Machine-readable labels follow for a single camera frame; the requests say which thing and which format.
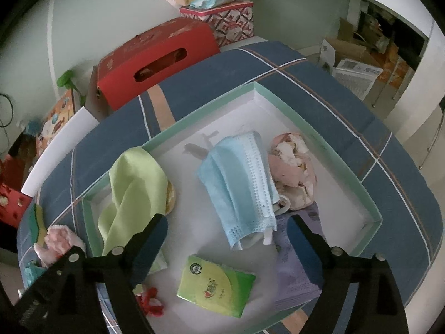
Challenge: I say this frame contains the brown cardboard boxes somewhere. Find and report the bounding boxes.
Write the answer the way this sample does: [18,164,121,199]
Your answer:
[319,17,418,88]

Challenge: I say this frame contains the red box with slot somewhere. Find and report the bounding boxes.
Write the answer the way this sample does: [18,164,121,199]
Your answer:
[96,19,222,111]

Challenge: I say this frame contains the white board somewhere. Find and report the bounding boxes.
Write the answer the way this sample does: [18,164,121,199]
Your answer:
[20,106,102,200]

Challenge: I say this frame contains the green plastic knob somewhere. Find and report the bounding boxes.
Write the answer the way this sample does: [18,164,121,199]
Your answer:
[57,70,76,88]

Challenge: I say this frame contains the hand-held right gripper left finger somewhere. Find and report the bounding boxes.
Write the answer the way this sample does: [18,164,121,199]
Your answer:
[14,212,170,334]

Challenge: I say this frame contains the beige round sponge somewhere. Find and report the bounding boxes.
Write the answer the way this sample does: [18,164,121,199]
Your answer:
[163,180,177,215]

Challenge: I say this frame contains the pack of blue masks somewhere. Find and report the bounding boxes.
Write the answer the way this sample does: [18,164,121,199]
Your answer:
[189,0,244,9]

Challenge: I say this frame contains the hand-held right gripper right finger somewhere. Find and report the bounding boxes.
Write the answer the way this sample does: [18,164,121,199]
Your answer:
[286,213,410,334]

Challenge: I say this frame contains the flat green tissue packet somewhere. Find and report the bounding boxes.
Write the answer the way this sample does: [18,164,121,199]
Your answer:
[176,254,257,319]

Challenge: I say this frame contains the cardboard box with papers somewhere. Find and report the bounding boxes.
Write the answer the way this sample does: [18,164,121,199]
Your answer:
[332,59,384,100]

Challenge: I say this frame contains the blue face mask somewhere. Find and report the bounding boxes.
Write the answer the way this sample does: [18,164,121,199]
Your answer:
[198,131,281,250]

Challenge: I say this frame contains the red white patterned box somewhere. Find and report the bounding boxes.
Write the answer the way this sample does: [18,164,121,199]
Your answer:
[179,1,254,45]

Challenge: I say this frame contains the red bag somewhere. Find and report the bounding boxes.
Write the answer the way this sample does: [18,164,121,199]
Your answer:
[0,152,33,229]

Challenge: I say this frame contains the black cable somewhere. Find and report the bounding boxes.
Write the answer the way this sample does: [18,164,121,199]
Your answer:
[0,92,15,128]

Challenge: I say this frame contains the teal shallow cardboard box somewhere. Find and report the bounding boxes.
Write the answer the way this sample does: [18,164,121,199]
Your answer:
[81,81,383,334]

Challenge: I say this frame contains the pink fluffy cloth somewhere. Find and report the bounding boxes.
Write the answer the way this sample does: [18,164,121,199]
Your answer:
[34,225,86,267]

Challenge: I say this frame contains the pink red hair tie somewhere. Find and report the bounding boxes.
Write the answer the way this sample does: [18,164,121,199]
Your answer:
[135,287,165,318]

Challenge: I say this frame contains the orange colourful toy box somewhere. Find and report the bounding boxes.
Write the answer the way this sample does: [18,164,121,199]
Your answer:
[36,88,77,154]

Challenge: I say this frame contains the light green cloth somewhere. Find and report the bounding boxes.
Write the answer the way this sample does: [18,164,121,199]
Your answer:
[98,146,170,257]

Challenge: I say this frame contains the purple printed paper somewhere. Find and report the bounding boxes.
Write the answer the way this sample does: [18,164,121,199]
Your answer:
[274,203,325,313]

